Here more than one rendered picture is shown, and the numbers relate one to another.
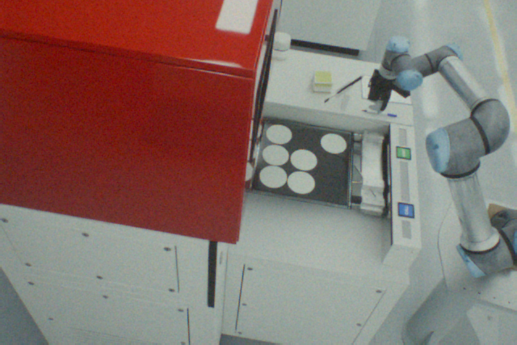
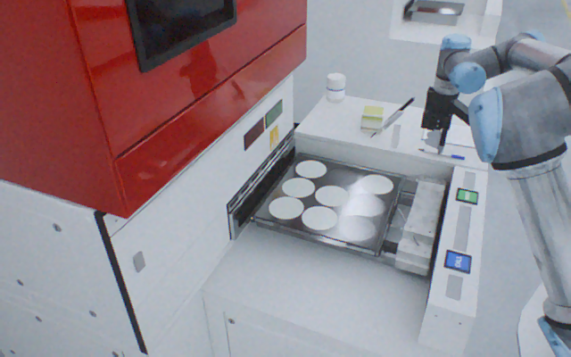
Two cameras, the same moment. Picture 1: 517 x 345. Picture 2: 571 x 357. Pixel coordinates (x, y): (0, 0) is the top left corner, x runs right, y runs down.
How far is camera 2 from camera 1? 0.87 m
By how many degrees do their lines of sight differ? 22
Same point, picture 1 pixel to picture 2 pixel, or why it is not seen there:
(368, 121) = (426, 162)
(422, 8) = not seen: hidden behind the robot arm
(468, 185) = (546, 186)
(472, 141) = (544, 95)
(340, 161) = (379, 203)
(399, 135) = (465, 178)
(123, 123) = not seen: outside the picture
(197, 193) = (41, 97)
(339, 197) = (366, 240)
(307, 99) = (351, 135)
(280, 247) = (272, 294)
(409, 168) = (472, 213)
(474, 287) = not seen: outside the picture
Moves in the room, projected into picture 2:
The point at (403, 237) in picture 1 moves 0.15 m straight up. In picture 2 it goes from (446, 297) to (462, 244)
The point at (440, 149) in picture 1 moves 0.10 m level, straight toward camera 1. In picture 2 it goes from (485, 111) to (453, 132)
